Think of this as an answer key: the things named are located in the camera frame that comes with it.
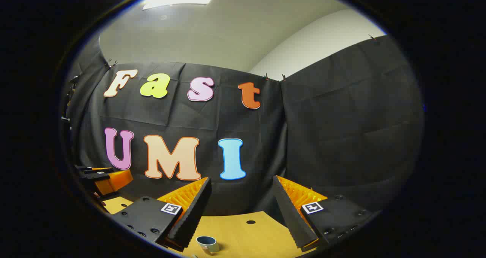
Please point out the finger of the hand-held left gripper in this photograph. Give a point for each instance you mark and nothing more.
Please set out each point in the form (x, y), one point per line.
(95, 170)
(114, 182)

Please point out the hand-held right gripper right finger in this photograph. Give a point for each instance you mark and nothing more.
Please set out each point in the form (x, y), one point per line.
(292, 220)

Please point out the wooden desktop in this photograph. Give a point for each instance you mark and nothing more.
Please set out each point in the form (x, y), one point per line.
(246, 239)

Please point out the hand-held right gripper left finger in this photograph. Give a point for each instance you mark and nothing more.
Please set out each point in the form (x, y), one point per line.
(193, 216)

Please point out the black backdrop cloth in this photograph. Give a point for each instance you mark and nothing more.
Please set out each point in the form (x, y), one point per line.
(341, 136)

